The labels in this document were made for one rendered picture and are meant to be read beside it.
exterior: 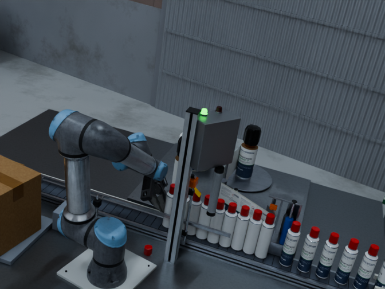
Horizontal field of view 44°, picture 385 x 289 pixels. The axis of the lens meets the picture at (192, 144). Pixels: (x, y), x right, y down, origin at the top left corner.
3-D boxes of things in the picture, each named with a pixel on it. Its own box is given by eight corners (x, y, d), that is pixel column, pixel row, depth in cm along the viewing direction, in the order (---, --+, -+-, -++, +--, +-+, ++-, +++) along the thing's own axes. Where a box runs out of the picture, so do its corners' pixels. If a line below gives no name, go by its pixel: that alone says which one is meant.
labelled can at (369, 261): (365, 285, 191) (381, 244, 182) (365, 293, 187) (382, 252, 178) (352, 280, 193) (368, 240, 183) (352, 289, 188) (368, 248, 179)
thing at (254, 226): (255, 250, 201) (266, 210, 192) (252, 257, 197) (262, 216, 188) (244, 245, 203) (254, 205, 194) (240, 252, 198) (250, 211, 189)
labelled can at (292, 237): (291, 261, 198) (303, 221, 189) (290, 269, 193) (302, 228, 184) (279, 257, 199) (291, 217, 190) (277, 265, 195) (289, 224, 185)
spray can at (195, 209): (196, 230, 208) (203, 190, 199) (195, 237, 203) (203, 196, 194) (184, 227, 208) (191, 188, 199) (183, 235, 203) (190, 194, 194)
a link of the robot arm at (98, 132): (121, 126, 145) (173, 161, 190) (92, 115, 149) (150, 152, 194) (105, 161, 143) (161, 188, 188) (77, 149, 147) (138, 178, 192)
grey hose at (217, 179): (216, 213, 187) (225, 166, 178) (213, 217, 184) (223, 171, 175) (207, 210, 188) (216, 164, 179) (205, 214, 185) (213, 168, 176)
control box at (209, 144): (232, 163, 181) (241, 117, 172) (196, 172, 171) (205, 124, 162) (215, 151, 188) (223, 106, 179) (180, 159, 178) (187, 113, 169)
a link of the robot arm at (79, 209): (86, 256, 175) (81, 129, 145) (55, 239, 181) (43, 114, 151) (106, 236, 184) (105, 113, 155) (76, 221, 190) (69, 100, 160)
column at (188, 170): (177, 258, 197) (201, 109, 167) (173, 265, 193) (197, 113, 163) (167, 254, 198) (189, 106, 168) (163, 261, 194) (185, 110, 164)
